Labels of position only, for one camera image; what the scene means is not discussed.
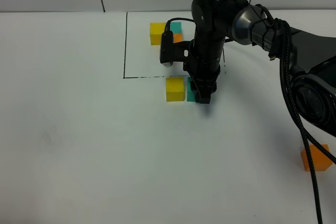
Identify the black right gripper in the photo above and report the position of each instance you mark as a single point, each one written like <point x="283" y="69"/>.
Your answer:
<point x="203" y="66"/>

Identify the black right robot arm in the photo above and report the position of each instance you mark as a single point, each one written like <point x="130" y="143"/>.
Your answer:
<point x="307" y="60"/>

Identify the orange template cube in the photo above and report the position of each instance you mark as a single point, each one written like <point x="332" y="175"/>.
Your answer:
<point x="177" y="37"/>

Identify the teal template cube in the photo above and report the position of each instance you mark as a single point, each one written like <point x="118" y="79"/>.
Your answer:
<point x="176" y="27"/>

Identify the yellow template cube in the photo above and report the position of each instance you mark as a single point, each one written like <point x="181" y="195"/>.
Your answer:
<point x="156" y="31"/>

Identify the loose orange cube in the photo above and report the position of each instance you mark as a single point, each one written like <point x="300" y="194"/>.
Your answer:
<point x="320" y="161"/>

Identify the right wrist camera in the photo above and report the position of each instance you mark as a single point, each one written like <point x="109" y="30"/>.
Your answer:
<point x="171" y="52"/>

